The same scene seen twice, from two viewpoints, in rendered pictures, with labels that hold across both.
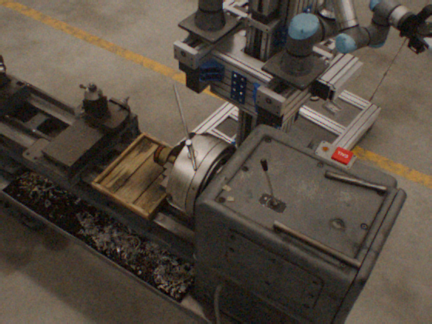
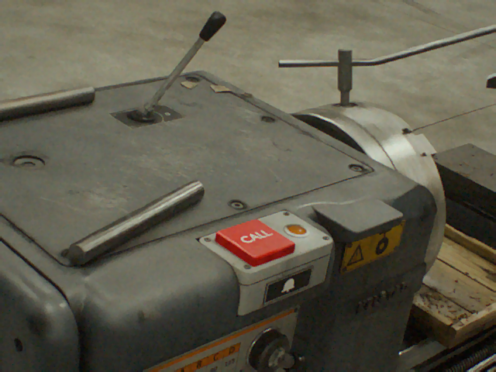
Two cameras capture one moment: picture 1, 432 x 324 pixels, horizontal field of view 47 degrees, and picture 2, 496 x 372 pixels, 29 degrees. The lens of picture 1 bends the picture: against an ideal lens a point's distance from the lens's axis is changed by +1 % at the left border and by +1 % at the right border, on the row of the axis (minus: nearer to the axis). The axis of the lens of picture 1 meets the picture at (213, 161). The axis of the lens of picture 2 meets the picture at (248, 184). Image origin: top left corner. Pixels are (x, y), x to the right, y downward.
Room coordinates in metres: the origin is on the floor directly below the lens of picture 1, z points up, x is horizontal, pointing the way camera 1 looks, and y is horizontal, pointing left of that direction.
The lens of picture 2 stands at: (1.30, -1.31, 1.75)
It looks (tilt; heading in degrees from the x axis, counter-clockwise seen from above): 26 degrees down; 101
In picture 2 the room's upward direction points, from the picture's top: 10 degrees clockwise
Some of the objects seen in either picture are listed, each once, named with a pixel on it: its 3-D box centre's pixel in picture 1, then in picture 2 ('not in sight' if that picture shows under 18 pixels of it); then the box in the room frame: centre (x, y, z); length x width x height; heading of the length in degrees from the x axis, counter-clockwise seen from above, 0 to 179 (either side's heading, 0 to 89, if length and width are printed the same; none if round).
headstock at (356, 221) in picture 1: (295, 221); (146, 294); (1.00, -0.30, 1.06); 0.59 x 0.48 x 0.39; 59
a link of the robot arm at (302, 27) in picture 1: (303, 32); not in sight; (1.76, -0.35, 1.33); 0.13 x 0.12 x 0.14; 122
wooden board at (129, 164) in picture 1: (146, 173); (421, 264); (1.33, 0.29, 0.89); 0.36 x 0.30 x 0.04; 149
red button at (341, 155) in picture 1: (342, 156); (254, 245); (1.15, -0.45, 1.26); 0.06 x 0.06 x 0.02; 59
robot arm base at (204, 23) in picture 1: (210, 12); not in sight; (2.06, 0.05, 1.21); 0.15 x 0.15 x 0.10
